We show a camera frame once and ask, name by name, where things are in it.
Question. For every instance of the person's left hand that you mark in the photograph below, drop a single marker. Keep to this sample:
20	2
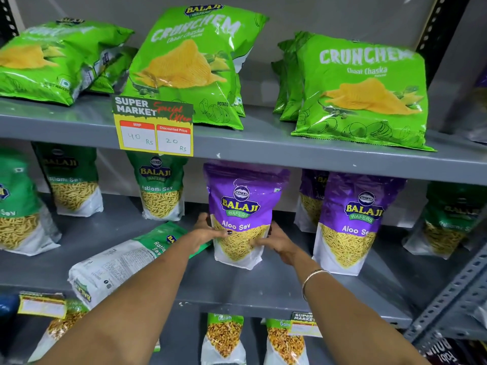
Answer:
201	237

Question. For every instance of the person's right hand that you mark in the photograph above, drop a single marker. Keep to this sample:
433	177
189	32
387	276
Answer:
279	245

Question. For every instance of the person's right thumb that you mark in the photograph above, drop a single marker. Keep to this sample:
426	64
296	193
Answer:
262	242

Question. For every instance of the person's left thumb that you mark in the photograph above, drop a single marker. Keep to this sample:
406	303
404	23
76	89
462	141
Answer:
221	234

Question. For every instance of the purple sev pouch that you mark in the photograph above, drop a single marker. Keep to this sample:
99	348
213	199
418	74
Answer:
354	224
310	197
243	197

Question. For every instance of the person's left forearm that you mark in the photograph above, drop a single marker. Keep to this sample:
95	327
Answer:
129	311

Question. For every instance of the person's right forearm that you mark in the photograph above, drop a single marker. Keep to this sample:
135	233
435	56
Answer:
350	323

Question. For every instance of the thin metal bangle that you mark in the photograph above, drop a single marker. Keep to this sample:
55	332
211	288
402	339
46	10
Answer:
312	276

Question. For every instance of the green sev pouch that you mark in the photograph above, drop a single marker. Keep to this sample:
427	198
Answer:
72	182
114	266
445	224
159	186
19	209

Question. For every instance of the small yellow price tag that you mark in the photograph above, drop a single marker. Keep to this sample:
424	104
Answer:
42	306
303	325

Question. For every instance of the grey metal shelf rack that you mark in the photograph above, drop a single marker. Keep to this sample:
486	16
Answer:
266	142

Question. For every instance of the green-topped fried snack pouch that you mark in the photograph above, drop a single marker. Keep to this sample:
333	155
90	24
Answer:
62	325
283	345
223	338

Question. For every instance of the yellow and green price tag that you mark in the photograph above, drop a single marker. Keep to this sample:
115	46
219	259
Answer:
152	127

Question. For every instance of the neighbouring grey metal rack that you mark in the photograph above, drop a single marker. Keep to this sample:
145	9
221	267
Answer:
452	288

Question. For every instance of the dark brown snack packet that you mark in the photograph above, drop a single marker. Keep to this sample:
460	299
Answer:
449	351

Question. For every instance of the dark blue snack packet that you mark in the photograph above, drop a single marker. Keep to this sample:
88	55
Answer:
7	306

